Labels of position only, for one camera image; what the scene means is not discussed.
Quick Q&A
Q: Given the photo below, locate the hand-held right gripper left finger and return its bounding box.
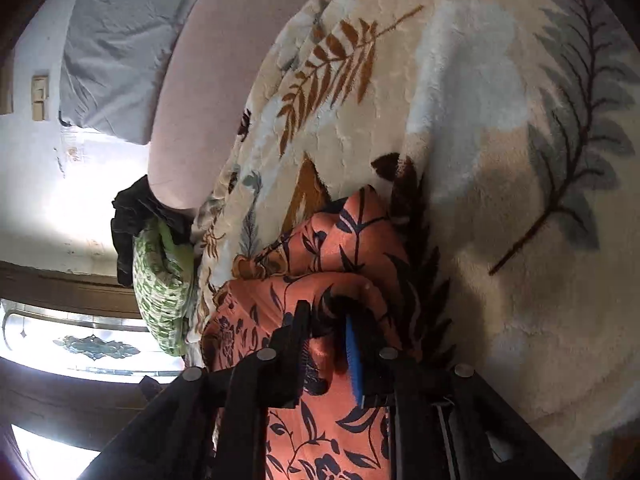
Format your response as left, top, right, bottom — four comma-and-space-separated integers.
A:
75, 299, 315, 480

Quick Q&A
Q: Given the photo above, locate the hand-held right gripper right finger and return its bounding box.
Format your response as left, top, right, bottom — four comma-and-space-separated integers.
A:
327, 294, 581, 480

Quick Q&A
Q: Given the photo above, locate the orange floral cloth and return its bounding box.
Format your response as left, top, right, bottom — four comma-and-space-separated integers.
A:
200, 184, 453, 480

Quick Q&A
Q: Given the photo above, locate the green patterned pillow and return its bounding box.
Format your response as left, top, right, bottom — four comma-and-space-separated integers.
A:
132, 216, 202, 359

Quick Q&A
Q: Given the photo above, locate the black cloth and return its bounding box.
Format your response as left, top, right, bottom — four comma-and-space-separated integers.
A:
111, 175, 202, 287

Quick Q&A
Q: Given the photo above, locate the wooden framed window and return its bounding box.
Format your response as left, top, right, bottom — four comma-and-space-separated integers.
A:
0, 260, 201, 480

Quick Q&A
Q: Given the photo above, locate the pink bedsheet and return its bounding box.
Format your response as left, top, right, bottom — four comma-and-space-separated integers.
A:
149, 0, 353, 211

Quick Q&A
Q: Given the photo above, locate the cream leaf-print fleece blanket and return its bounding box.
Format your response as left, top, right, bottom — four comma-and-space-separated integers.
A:
184, 0, 640, 480

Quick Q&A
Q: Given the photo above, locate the grey pillow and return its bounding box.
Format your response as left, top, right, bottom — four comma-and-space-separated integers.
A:
58, 0, 224, 146

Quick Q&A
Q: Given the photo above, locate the wall light switch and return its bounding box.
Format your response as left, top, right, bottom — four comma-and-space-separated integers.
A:
31, 74, 51, 122

